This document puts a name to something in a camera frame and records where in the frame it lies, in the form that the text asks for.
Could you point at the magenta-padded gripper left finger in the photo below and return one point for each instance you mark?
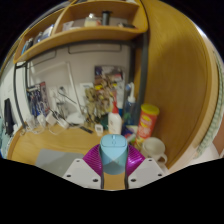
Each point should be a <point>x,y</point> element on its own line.
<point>90,160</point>

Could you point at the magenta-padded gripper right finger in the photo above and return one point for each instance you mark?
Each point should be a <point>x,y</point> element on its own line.
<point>136,160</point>

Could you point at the light blue computer mouse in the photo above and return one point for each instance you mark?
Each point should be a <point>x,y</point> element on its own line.
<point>113,153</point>

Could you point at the grey mouse pad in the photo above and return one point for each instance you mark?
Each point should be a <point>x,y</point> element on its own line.
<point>55,160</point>

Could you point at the white mug with face print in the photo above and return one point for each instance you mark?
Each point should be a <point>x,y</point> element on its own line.
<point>153,148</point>

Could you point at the small blue box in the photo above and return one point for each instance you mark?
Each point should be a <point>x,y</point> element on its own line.
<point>130,130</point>

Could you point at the small white desk clock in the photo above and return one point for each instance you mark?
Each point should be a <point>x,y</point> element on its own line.
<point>98,130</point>

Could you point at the red chip can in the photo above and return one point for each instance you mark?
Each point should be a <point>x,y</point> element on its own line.
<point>147,125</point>

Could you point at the white red-capped lotion bottle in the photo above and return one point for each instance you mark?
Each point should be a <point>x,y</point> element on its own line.
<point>115,123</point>

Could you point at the blue spray bottle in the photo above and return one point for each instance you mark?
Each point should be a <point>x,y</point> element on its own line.
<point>129,106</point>

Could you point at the white charger block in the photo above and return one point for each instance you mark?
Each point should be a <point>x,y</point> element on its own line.
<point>51,118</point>

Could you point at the brown tree-like figurine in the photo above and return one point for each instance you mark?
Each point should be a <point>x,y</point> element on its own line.
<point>98,103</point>

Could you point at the blue robot model kit box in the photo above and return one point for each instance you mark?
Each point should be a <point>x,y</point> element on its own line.
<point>37,98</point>

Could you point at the white desk lamp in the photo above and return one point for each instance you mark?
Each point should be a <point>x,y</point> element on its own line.
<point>70,80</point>

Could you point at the black bag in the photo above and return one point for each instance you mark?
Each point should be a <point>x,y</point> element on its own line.
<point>9,116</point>

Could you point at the wooden shelf unit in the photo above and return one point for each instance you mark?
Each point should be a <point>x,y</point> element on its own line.
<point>83,33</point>

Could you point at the colourful wall poster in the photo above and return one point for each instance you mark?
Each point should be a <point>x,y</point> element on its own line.
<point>108,71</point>

